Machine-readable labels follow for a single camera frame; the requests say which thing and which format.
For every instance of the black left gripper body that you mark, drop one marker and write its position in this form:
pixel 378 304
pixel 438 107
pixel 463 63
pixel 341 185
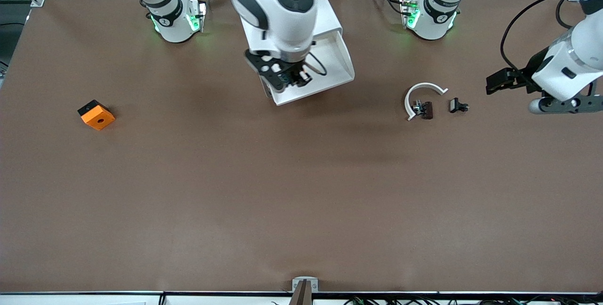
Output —
pixel 531 72

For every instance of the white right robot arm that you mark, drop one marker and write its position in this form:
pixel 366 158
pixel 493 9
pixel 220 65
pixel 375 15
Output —
pixel 282 12

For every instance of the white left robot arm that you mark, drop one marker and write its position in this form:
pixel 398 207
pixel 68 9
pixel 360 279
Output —
pixel 570 64

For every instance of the small black clip component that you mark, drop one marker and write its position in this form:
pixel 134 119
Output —
pixel 454 105

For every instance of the white curved plastic part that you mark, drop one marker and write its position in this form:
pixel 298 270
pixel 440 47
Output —
pixel 426 85

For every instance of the dark brown small component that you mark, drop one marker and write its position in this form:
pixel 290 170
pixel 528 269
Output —
pixel 427 110

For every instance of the brown table cover sheet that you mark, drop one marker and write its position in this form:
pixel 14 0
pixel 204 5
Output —
pixel 301 192

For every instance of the orange and black box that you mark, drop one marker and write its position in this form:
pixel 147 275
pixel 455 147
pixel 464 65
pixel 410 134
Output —
pixel 99 119

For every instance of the white table edge panel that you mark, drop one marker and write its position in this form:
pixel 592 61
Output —
pixel 70 300

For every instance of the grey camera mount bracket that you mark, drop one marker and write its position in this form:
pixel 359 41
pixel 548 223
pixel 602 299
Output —
pixel 305 295

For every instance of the black table edge rail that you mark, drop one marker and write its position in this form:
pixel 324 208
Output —
pixel 94 292

